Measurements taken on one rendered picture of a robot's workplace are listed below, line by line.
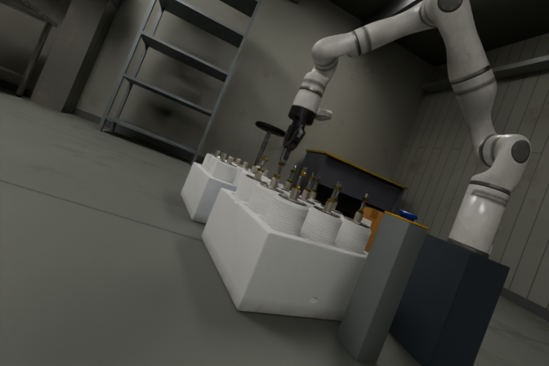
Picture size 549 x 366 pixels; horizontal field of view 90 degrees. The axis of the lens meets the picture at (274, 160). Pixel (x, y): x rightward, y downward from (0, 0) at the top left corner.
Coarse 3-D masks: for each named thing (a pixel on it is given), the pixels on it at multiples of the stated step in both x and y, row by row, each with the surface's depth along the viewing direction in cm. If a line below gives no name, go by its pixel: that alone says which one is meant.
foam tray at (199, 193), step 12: (192, 168) 138; (204, 168) 130; (192, 180) 129; (204, 180) 111; (216, 180) 108; (192, 192) 121; (204, 192) 107; (216, 192) 109; (192, 204) 113; (204, 204) 107; (192, 216) 107; (204, 216) 108
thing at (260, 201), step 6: (258, 186) 77; (264, 186) 76; (258, 192) 76; (264, 192) 75; (270, 192) 75; (276, 192) 75; (252, 198) 77; (258, 198) 75; (264, 198) 75; (270, 198) 75; (252, 204) 76; (258, 204) 75; (264, 204) 74; (252, 210) 75; (258, 210) 75; (264, 210) 75
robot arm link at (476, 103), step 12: (492, 72) 69; (456, 84) 73; (468, 84) 70; (480, 84) 69; (492, 84) 69; (456, 96) 75; (468, 96) 72; (480, 96) 70; (492, 96) 70; (468, 108) 73; (480, 108) 72; (468, 120) 76; (480, 120) 75; (480, 132) 76; (492, 132) 77; (480, 144) 77; (480, 156) 77
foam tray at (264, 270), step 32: (224, 192) 88; (224, 224) 80; (256, 224) 64; (224, 256) 72; (256, 256) 59; (288, 256) 62; (320, 256) 66; (352, 256) 70; (256, 288) 59; (288, 288) 63; (320, 288) 67; (352, 288) 72
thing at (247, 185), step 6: (240, 180) 89; (246, 180) 86; (252, 180) 86; (240, 186) 87; (246, 186) 86; (252, 186) 85; (240, 192) 86; (246, 192) 85; (252, 192) 85; (240, 198) 86; (246, 198) 85
